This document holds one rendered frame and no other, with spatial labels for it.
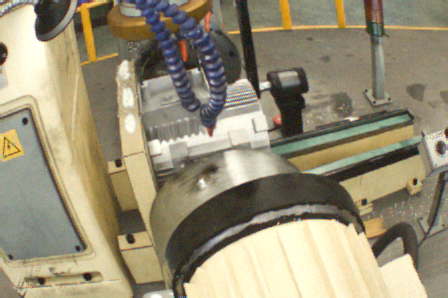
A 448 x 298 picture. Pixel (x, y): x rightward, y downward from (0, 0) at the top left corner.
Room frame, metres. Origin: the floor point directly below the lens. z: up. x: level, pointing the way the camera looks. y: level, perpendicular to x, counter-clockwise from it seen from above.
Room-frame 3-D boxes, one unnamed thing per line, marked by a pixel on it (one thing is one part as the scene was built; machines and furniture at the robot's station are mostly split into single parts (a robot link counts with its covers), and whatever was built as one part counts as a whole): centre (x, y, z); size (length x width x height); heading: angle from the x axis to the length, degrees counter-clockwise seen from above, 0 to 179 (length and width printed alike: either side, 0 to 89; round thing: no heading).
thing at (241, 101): (0.81, 0.03, 1.02); 0.20 x 0.19 x 0.19; 96
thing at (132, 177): (0.79, 0.19, 0.97); 0.30 x 0.11 x 0.34; 7
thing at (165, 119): (0.80, 0.07, 1.11); 0.12 x 0.11 x 0.07; 96
